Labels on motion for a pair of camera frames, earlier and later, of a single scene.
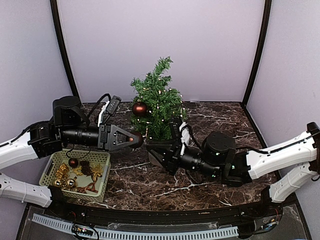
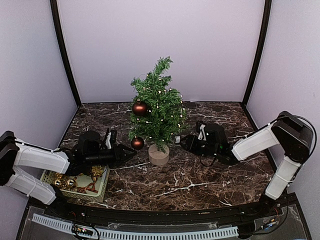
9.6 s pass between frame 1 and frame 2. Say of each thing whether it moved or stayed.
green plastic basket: stayed
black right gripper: moved
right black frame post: stayed
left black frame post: stayed
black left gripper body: moved
